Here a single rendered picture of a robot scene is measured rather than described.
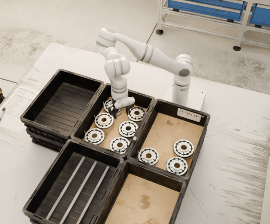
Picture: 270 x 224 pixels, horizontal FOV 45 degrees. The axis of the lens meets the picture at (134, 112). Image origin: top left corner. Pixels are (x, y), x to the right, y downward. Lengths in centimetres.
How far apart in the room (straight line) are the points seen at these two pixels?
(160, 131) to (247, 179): 51
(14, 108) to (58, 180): 68
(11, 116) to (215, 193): 125
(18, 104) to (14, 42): 170
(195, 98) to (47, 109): 86
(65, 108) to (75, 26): 203
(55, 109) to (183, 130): 72
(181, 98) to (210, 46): 174
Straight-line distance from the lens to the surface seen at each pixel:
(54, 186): 161
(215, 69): 327
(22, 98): 216
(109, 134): 171
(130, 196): 154
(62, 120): 181
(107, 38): 157
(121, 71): 131
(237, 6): 327
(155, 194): 154
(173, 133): 171
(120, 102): 141
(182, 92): 180
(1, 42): 383
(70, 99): 189
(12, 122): 206
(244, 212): 172
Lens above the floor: 224
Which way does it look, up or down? 52 degrees down
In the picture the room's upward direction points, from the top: 2 degrees counter-clockwise
